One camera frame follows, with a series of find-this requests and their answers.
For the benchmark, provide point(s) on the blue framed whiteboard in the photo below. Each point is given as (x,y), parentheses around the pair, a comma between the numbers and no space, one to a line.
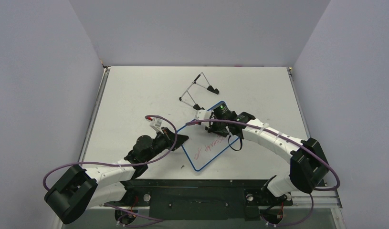
(203,147)

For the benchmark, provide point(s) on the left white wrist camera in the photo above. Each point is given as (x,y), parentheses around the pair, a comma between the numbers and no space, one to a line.
(155,123)

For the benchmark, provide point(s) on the wire easel stand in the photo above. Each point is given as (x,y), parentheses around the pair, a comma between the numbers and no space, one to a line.
(197,90)

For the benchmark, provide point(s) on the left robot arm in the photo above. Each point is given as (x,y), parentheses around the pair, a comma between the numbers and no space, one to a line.
(79,189)

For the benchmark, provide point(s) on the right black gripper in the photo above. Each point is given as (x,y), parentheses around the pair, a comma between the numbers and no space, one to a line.
(218,127)

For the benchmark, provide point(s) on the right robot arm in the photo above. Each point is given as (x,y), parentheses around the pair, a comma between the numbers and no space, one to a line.
(308,163)

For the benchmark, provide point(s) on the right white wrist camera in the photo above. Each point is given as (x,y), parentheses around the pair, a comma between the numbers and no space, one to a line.
(204,115)

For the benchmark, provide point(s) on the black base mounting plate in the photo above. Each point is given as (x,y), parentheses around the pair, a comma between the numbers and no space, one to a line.
(190,199)

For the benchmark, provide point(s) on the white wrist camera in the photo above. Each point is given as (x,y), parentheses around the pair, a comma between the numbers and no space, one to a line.
(155,123)
(204,115)

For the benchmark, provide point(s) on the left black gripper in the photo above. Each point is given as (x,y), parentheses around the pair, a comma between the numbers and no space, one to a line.
(168,136)

